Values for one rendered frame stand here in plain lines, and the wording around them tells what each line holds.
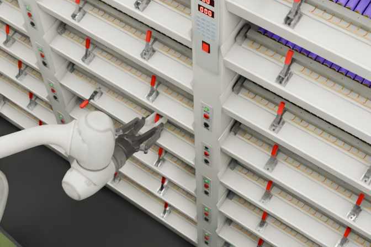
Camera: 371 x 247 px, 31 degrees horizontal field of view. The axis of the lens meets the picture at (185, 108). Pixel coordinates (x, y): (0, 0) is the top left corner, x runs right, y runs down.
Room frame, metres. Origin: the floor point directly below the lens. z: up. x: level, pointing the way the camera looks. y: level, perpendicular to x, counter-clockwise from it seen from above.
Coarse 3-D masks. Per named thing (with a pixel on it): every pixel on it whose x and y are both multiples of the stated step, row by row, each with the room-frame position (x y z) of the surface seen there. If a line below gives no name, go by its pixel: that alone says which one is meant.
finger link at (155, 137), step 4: (156, 132) 1.19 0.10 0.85; (160, 132) 1.19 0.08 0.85; (152, 136) 1.17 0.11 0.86; (156, 136) 1.17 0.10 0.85; (148, 140) 1.15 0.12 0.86; (152, 140) 1.15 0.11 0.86; (156, 140) 1.17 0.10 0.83; (148, 144) 1.13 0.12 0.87; (152, 144) 1.15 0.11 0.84; (144, 148) 1.12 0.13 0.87; (144, 152) 1.11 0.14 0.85
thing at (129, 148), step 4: (120, 136) 1.16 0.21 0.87; (124, 136) 1.17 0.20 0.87; (132, 136) 1.17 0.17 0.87; (136, 136) 1.17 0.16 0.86; (116, 140) 1.13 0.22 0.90; (120, 140) 1.13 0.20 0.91; (124, 140) 1.13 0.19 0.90; (128, 140) 1.15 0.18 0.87; (120, 144) 1.11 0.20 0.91; (124, 144) 1.11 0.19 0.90; (128, 144) 1.12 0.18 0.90; (132, 144) 1.13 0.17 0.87; (136, 144) 1.13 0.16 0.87; (124, 148) 1.10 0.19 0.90; (128, 148) 1.10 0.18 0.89; (132, 148) 1.11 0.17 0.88; (136, 148) 1.12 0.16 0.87; (124, 152) 1.09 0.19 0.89; (128, 152) 1.09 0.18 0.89; (132, 152) 1.10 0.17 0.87; (128, 156) 1.09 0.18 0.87
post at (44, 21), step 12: (24, 0) 1.53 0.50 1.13; (24, 12) 1.54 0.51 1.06; (36, 12) 1.50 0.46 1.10; (48, 24) 1.51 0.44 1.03; (36, 36) 1.53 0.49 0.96; (36, 48) 1.54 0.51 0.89; (48, 48) 1.50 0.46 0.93; (48, 60) 1.51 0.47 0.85; (60, 60) 1.52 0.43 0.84; (48, 72) 1.52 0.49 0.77; (48, 84) 1.54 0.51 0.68; (60, 84) 1.50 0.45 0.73; (60, 96) 1.51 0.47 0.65; (72, 96) 1.53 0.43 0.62; (60, 108) 1.52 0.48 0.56; (72, 120) 1.50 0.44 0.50
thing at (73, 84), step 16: (64, 64) 1.52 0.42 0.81; (64, 80) 1.50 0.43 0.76; (80, 80) 1.49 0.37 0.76; (80, 96) 1.45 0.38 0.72; (112, 112) 1.35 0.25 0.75; (128, 112) 1.34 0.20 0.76; (144, 112) 1.33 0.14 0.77; (144, 128) 1.27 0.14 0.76; (176, 128) 1.25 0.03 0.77; (160, 144) 1.21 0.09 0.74; (176, 144) 1.20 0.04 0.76; (192, 160) 1.11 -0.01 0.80
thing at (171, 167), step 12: (72, 108) 1.51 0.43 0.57; (84, 108) 1.50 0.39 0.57; (96, 108) 1.49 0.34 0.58; (156, 144) 1.31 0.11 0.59; (132, 156) 1.31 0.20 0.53; (144, 156) 1.29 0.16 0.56; (156, 156) 1.28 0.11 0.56; (168, 156) 1.27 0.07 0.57; (156, 168) 1.23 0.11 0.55; (168, 168) 1.23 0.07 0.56; (180, 168) 1.22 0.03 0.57; (192, 168) 1.22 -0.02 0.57; (180, 180) 1.18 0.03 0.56; (192, 180) 1.17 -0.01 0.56; (192, 192) 1.13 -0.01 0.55
